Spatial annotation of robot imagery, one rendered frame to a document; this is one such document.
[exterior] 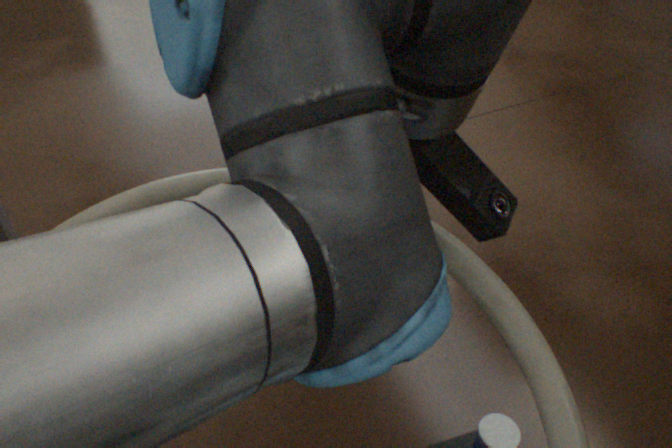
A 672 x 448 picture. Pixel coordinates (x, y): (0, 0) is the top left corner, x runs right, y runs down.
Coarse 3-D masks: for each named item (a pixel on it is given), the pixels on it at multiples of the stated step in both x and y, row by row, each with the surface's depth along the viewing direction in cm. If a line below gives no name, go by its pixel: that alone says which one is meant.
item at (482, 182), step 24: (432, 144) 44; (456, 144) 46; (432, 168) 44; (456, 168) 45; (480, 168) 47; (432, 192) 46; (456, 192) 45; (480, 192) 46; (504, 192) 47; (456, 216) 47; (480, 216) 46; (504, 216) 46; (480, 240) 48
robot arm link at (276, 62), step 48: (192, 0) 23; (240, 0) 24; (288, 0) 24; (336, 0) 25; (384, 0) 27; (432, 0) 28; (192, 48) 24; (240, 48) 25; (288, 48) 24; (336, 48) 25; (384, 48) 30; (192, 96) 27; (240, 96) 25; (288, 96) 25
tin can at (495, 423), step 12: (492, 420) 146; (504, 420) 146; (480, 432) 144; (492, 432) 144; (504, 432) 144; (516, 432) 144; (480, 444) 145; (492, 444) 142; (504, 444) 142; (516, 444) 142
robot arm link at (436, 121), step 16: (400, 96) 37; (416, 96) 36; (464, 96) 37; (416, 112) 38; (432, 112) 38; (448, 112) 38; (464, 112) 39; (416, 128) 39; (432, 128) 39; (448, 128) 40
